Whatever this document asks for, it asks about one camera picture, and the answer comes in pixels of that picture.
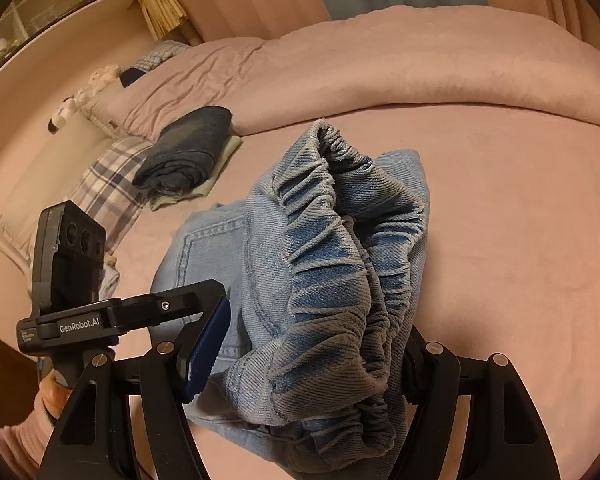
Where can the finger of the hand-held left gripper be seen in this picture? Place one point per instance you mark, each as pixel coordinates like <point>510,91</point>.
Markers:
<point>180,300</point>

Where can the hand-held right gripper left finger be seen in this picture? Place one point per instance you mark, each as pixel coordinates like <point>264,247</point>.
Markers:
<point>210,355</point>

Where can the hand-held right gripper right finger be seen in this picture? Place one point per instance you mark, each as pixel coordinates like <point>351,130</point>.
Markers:
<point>432,360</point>

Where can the light blue denim pants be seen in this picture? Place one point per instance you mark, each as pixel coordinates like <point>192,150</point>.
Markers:
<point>320,260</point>

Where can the folded dark denim pants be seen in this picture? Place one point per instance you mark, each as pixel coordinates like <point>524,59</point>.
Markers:
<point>185,145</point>

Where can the person's left hand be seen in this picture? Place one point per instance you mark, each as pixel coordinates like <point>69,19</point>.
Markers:
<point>52,395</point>

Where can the plaid pillow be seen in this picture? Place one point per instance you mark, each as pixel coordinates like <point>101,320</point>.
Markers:
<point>110,180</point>

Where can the bed with pink sheet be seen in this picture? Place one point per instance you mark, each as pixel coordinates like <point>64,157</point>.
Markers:
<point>505,260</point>

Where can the folded light green cloth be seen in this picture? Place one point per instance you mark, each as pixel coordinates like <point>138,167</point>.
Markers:
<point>220,167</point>

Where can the white plush toy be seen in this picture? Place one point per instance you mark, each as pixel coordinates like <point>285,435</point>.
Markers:
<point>100,77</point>
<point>62,112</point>

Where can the dark blue cloth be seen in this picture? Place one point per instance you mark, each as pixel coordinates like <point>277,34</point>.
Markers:
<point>131,76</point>

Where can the blue checked cloth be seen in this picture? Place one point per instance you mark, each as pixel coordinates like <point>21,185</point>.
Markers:
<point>157,55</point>

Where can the white shelf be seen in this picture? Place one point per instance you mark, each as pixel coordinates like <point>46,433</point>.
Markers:
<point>80,15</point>

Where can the stack of yellowed books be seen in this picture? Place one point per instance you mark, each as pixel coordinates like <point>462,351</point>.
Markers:
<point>162,7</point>

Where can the pink duvet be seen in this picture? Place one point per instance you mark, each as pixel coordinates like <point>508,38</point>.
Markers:
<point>405,60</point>

